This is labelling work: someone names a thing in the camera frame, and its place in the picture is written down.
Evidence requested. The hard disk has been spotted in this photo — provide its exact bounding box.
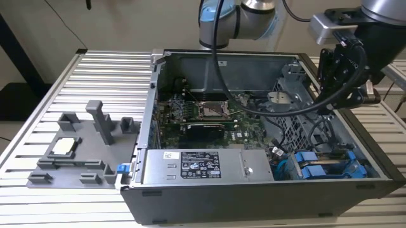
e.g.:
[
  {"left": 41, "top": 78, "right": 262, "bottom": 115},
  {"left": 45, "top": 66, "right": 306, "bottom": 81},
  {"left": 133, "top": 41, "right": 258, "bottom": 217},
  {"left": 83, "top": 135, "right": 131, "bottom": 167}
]
[{"left": 294, "top": 150, "right": 369, "bottom": 179}]

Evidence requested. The perforated metal disk cage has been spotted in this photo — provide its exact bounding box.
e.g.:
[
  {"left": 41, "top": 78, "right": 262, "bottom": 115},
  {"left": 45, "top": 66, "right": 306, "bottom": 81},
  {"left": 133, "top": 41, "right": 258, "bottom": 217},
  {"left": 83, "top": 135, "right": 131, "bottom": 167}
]
[{"left": 256, "top": 59, "right": 336, "bottom": 152}]

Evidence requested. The blue disk carrier in bay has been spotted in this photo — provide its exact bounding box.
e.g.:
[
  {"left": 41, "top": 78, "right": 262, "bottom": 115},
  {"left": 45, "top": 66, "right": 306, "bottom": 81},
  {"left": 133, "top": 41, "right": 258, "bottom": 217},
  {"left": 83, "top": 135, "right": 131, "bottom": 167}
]
[{"left": 300, "top": 165, "right": 326, "bottom": 180}]

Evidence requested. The green motherboard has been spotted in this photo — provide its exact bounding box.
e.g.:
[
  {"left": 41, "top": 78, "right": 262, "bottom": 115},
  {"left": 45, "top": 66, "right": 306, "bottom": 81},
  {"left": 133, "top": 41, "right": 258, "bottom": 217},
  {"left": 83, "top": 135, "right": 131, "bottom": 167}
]
[{"left": 156, "top": 92, "right": 274, "bottom": 150}]

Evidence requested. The CPU socket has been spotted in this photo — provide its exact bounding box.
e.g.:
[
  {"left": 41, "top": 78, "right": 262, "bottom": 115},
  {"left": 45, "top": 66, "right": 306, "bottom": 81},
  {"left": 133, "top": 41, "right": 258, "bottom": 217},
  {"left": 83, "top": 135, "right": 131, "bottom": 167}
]
[{"left": 195, "top": 100, "right": 232, "bottom": 119}]

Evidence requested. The black graphics card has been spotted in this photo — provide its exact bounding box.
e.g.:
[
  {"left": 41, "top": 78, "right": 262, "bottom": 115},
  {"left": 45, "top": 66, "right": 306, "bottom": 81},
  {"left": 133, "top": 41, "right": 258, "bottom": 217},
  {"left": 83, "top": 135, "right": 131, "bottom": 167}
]
[{"left": 179, "top": 122, "right": 227, "bottom": 148}]

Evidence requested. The open black PC case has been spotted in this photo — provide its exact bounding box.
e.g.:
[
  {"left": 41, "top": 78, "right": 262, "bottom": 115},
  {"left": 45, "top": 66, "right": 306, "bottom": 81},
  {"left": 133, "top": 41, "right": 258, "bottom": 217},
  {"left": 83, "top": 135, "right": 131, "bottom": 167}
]
[{"left": 119, "top": 48, "right": 406, "bottom": 225}]

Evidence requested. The silver power supply unit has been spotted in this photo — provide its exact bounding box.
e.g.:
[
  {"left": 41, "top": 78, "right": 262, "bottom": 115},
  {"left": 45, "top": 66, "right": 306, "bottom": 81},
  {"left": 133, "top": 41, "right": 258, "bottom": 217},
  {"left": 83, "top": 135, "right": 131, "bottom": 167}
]
[{"left": 140, "top": 148, "right": 275, "bottom": 185}]

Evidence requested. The blue case latch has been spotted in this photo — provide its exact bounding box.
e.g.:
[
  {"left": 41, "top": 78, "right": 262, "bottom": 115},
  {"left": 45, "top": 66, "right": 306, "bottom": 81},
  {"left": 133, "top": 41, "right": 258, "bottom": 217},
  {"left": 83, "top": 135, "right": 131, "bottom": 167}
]
[{"left": 116, "top": 163, "right": 131, "bottom": 176}]

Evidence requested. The grey parts rack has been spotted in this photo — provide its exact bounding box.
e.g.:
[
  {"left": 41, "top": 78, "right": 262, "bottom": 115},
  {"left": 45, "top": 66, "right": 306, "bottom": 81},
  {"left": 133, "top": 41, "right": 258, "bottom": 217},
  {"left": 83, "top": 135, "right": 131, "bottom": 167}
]
[{"left": 27, "top": 100, "right": 143, "bottom": 190}]

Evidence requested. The silver CPU chip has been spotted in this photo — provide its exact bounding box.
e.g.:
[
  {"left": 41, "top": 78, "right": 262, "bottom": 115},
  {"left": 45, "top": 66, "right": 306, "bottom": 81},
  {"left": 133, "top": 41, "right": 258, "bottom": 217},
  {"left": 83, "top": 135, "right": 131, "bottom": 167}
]
[{"left": 51, "top": 138, "right": 77, "bottom": 155}]

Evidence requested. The black box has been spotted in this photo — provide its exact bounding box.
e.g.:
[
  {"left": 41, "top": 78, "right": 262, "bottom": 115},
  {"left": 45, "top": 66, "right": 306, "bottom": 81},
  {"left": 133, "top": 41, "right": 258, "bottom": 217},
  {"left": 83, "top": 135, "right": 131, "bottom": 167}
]
[{"left": 0, "top": 82, "right": 53, "bottom": 122}]

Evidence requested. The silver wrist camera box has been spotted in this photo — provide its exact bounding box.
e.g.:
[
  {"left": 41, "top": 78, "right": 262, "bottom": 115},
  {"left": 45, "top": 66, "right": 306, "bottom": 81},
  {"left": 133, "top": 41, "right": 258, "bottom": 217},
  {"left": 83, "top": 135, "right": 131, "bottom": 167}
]
[{"left": 308, "top": 13, "right": 359, "bottom": 45}]

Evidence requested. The small metal wrist camera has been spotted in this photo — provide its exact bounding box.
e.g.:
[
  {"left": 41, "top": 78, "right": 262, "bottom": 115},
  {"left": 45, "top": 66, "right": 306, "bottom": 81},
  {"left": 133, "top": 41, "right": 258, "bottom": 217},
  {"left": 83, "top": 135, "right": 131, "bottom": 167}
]
[{"left": 363, "top": 80, "right": 382, "bottom": 105}]

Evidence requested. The thin black camera cable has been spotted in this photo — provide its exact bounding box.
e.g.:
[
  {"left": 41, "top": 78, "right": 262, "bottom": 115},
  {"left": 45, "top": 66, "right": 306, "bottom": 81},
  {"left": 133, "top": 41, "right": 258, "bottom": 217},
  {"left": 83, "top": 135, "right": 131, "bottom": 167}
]
[{"left": 280, "top": 0, "right": 312, "bottom": 22}]

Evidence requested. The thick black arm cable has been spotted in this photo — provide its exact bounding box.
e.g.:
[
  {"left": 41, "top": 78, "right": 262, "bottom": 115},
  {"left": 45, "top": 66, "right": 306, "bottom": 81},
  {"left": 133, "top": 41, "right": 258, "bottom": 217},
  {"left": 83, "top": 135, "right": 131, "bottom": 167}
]
[{"left": 211, "top": 0, "right": 370, "bottom": 117}]

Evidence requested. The blue data wire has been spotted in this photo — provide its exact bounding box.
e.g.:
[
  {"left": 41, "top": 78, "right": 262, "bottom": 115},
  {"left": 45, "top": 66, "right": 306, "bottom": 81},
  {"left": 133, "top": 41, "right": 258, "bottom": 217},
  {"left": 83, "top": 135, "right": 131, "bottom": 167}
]
[{"left": 274, "top": 158, "right": 288, "bottom": 181}]

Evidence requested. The thin black wall cable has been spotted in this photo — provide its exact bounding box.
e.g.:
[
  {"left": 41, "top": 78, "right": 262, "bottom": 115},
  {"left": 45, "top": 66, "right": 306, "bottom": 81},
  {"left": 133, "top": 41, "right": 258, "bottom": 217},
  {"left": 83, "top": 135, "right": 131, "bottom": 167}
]
[{"left": 43, "top": 0, "right": 87, "bottom": 49}]

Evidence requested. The black desk frame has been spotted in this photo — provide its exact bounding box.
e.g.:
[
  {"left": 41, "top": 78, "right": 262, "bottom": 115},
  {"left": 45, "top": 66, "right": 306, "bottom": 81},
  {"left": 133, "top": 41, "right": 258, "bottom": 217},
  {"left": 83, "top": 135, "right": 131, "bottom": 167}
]
[{"left": 0, "top": 13, "right": 44, "bottom": 89}]

